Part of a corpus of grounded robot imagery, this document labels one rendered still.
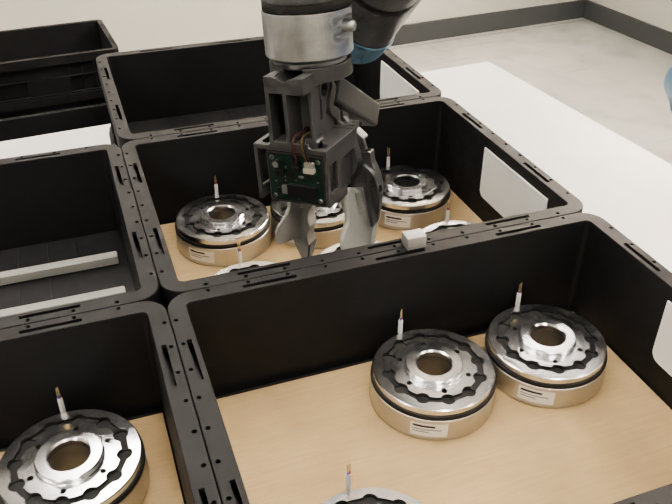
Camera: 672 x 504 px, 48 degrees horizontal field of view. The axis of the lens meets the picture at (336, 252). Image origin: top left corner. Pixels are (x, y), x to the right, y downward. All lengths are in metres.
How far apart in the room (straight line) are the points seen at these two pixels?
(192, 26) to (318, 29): 3.07
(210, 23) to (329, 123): 3.04
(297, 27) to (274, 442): 0.33
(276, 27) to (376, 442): 0.34
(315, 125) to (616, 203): 0.71
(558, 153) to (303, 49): 0.83
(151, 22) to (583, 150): 2.55
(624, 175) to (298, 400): 0.84
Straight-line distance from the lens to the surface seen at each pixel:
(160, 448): 0.64
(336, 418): 0.64
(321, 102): 0.67
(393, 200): 0.88
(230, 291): 0.61
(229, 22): 3.73
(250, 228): 0.82
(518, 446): 0.64
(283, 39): 0.64
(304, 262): 0.64
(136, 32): 3.64
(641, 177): 1.36
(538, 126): 1.49
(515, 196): 0.83
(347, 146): 0.67
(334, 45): 0.64
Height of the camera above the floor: 1.29
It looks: 34 degrees down
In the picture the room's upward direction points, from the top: straight up
